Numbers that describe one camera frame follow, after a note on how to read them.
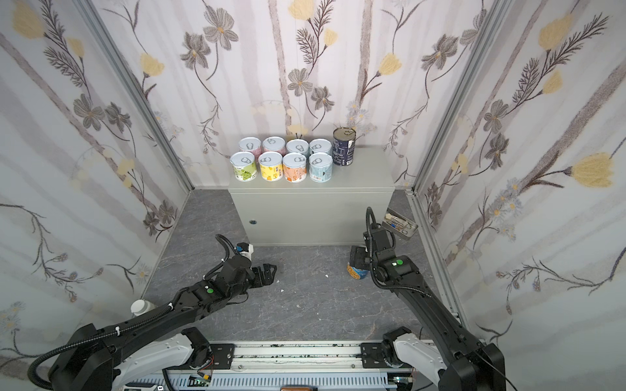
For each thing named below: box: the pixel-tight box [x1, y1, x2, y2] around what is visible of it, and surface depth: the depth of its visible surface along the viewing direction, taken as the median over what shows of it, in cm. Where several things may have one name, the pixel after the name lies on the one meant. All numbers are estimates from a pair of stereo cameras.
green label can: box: [229, 151, 258, 183], surface depth 75 cm
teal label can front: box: [308, 152, 334, 183], surface depth 75 cm
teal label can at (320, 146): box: [308, 138, 333, 155], surface depth 80 cm
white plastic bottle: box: [130, 298, 159, 317], surface depth 76 cm
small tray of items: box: [381, 207, 419, 239], surface depth 110 cm
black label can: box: [332, 127, 357, 167], surface depth 77 cm
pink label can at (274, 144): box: [262, 136, 287, 156], surface depth 80 cm
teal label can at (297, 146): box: [286, 139, 310, 155], surface depth 80 cm
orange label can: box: [282, 152, 308, 184], surface depth 75 cm
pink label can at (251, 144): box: [238, 136, 263, 162], surface depth 80 cm
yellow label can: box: [258, 150, 283, 182], surface depth 75 cm
